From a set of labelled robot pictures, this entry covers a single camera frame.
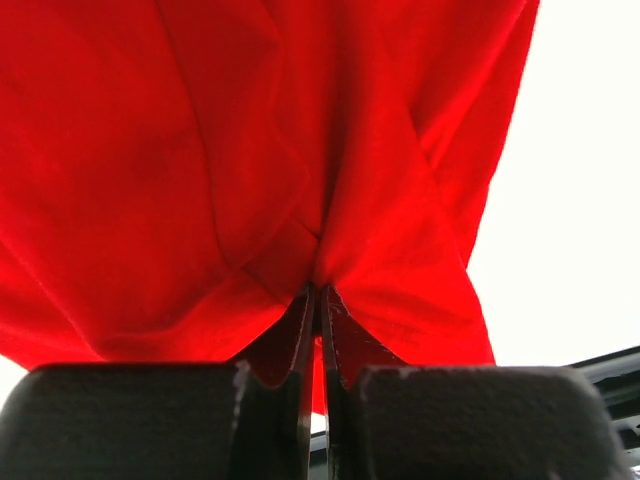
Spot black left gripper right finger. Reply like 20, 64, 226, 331
319, 287, 633, 479

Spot red t shirt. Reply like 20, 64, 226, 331
0, 0, 542, 416

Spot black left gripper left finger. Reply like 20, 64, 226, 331
1, 286, 316, 479

